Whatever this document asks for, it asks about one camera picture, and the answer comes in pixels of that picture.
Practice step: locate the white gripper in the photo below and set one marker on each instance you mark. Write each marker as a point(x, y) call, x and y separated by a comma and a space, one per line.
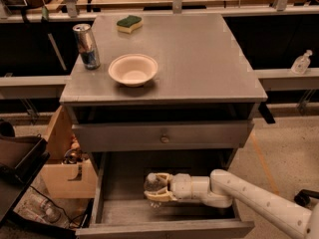
point(180, 185)

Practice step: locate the clear plastic water bottle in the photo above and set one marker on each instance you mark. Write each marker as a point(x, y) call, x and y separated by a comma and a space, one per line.
point(151, 184)

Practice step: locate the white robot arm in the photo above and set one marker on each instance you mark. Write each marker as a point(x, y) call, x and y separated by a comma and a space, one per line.
point(222, 187)

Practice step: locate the open grey middle drawer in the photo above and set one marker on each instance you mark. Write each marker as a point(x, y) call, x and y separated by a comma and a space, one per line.
point(121, 211)

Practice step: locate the grey top drawer with knob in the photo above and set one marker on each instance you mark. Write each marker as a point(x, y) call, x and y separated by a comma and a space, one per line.
point(130, 136)

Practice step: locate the grey wooden drawer cabinet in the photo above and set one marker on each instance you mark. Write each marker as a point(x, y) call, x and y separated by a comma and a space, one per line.
point(202, 76)

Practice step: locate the plastic bottle on floor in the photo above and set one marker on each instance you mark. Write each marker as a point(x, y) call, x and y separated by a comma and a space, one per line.
point(49, 211)

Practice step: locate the clear hand sanitizer bottle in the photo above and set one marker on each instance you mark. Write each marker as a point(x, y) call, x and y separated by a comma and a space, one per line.
point(302, 63)

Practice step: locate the light wooden crate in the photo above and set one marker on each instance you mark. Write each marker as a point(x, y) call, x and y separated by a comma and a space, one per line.
point(68, 173)

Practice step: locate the white paper bowl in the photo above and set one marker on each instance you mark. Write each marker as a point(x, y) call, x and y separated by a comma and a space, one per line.
point(133, 70)

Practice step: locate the black plastic bin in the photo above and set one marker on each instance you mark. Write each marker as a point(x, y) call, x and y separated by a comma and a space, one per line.
point(19, 155)

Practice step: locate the black chair caster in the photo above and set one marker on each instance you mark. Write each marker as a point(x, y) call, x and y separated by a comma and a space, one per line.
point(303, 197)

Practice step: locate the silver blue drink can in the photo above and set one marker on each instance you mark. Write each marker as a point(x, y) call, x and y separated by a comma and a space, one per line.
point(87, 46)

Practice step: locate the green yellow sponge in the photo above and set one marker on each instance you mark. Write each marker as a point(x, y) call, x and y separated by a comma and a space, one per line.
point(129, 24)

